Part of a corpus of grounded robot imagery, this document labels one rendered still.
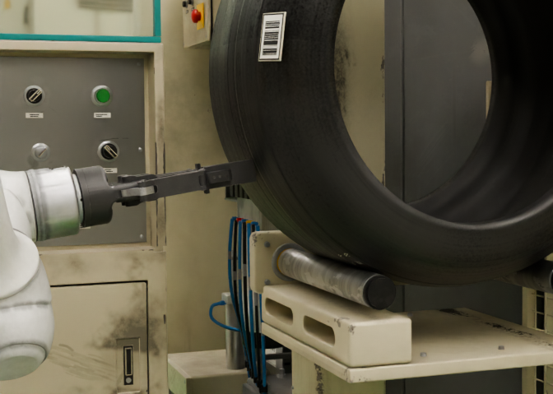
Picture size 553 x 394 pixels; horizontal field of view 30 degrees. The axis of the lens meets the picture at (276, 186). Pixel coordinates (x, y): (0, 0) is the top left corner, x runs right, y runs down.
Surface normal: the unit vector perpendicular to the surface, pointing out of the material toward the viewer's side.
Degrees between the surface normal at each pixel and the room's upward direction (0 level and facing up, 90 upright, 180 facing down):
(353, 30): 90
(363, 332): 90
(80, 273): 90
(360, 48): 90
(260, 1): 75
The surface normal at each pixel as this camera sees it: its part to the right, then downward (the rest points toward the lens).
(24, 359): 0.27, 0.81
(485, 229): 0.33, 0.23
